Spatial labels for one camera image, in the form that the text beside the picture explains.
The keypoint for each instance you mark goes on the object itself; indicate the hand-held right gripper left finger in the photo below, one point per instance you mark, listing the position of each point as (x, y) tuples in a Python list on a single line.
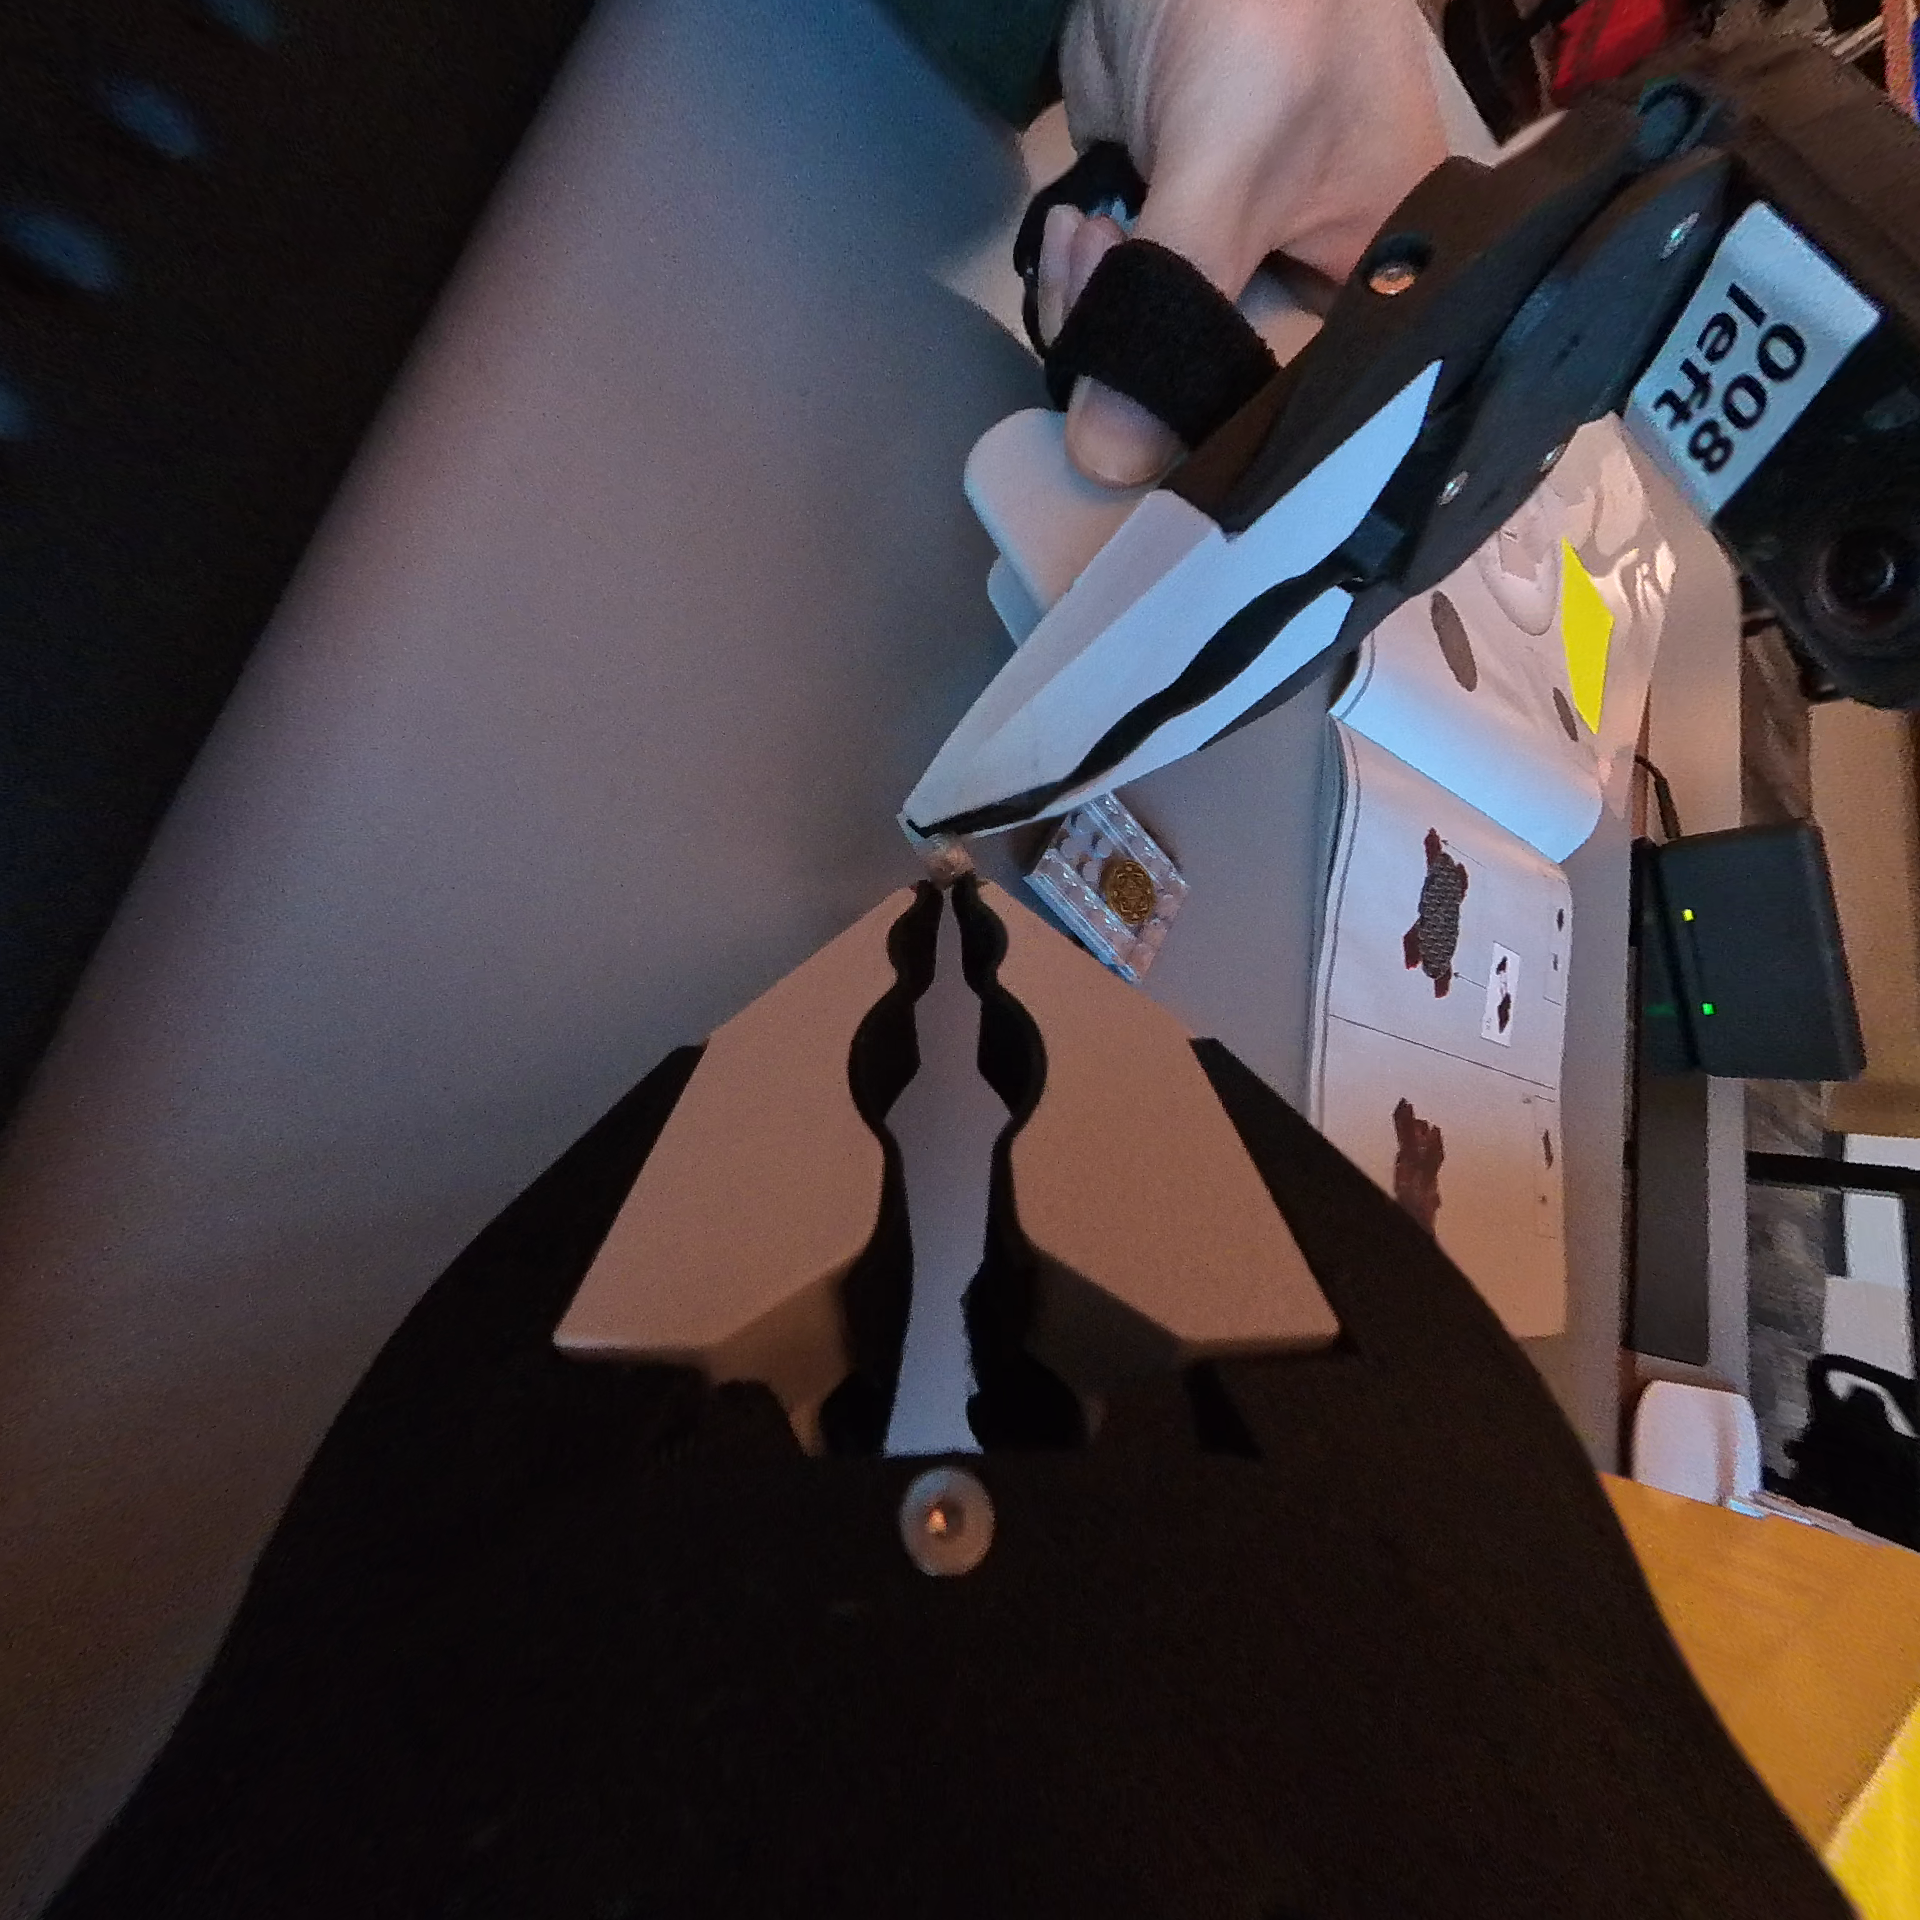
[(721, 1200)]

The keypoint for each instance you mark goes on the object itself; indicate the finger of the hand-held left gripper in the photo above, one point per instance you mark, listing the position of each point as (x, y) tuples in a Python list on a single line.
[(1142, 645), (1276, 661)]

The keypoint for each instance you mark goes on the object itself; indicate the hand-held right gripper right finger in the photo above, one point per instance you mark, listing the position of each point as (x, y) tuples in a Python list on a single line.
[(1172, 1200)]

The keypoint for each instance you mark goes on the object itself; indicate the yellow plastic parts bin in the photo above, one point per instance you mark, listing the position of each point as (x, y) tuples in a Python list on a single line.
[(1770, 1650)]

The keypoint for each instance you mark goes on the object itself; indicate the grey desk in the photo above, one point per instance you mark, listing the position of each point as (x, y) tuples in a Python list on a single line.
[(524, 751)]

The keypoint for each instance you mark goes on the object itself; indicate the person's left hand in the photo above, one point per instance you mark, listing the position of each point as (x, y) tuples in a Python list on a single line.
[(1260, 119)]

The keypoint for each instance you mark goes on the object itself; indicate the yellow sticky note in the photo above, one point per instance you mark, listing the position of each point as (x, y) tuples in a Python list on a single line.
[(1588, 629)]

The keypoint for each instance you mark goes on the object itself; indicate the instruction booklet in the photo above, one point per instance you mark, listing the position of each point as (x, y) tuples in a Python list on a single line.
[(1441, 973)]

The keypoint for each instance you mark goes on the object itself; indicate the black electronic box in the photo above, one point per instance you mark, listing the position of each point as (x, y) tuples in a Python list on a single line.
[(1756, 945)]

